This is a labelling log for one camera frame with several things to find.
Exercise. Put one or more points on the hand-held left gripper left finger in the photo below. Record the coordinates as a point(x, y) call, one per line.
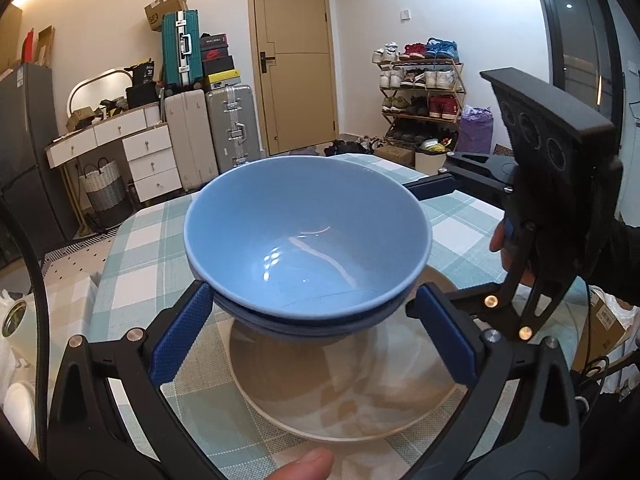
point(182, 330)

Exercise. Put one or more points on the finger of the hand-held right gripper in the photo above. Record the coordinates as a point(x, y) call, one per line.
point(475, 175)
point(505, 305)

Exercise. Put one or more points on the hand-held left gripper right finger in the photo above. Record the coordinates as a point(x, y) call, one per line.
point(447, 335)

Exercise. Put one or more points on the large cream plate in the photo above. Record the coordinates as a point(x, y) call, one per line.
point(350, 400)

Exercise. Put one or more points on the blue bowl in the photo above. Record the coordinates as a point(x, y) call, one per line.
point(300, 240)
point(310, 335)

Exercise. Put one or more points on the person's right forearm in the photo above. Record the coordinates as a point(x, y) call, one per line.
point(620, 260)

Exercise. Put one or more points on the person's right hand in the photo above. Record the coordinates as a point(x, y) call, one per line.
point(497, 240)

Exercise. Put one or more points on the person's left hand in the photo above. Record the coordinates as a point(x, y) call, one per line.
point(305, 465)

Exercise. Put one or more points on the purple bag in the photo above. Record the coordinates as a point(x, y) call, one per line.
point(475, 130)

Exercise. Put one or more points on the white trash bin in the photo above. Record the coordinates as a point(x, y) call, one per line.
point(430, 157)

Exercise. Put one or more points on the metal shoe rack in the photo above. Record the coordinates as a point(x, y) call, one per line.
point(461, 105)

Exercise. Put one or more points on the brown cardboard box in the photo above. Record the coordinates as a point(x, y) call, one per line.
point(395, 155)

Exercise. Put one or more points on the teal checked tablecloth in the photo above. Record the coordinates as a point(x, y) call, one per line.
point(150, 240)

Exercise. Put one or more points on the printed cardboard box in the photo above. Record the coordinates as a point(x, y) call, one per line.
point(600, 340)

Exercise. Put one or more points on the shoe rack with shoes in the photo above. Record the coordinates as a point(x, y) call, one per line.
point(420, 80)

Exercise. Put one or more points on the beige checked tablecloth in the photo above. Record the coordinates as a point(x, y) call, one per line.
point(70, 305)

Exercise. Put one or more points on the white plastic bag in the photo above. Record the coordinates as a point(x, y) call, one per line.
point(622, 320)

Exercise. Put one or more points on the black framed glass door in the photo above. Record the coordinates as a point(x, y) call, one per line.
point(575, 35)

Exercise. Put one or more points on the scattered shoes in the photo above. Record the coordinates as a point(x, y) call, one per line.
point(350, 147)

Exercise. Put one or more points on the black and white rug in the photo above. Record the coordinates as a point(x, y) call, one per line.
point(75, 247)

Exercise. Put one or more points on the woven laundry basket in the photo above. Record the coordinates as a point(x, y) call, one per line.
point(107, 190)

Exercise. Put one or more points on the cream tumbler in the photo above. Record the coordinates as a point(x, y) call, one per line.
point(17, 330)

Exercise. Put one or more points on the white vanity desk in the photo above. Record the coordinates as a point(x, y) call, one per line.
point(150, 160)

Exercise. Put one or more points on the beige suitcase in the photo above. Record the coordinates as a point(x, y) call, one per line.
point(192, 140)

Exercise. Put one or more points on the tan door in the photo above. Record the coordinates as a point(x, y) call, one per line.
point(300, 85)

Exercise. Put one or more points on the silver suitcase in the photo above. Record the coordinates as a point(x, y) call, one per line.
point(235, 130)

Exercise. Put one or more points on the small open cardboard box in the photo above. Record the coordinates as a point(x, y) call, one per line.
point(80, 119)

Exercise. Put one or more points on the grey fridge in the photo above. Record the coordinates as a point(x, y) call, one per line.
point(30, 150)

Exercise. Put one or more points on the plain black bag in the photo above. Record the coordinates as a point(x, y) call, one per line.
point(142, 95)

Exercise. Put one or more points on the oval mirror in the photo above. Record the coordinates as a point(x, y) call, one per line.
point(95, 92)

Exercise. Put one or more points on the yellow and black shoe box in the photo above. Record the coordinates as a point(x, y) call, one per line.
point(224, 79)

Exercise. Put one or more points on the black printed bag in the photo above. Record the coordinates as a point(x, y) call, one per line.
point(144, 72)

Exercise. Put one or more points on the tall black shoe box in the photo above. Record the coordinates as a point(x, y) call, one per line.
point(219, 65)

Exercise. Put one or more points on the teal suitcase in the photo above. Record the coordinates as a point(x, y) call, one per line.
point(180, 50)

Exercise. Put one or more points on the thin black shoe box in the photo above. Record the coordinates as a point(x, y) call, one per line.
point(214, 40)

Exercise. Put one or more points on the flat cardboard box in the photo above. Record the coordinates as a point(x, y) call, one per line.
point(46, 47)

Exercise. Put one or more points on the large open cardboard box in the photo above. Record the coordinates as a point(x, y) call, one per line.
point(162, 10)

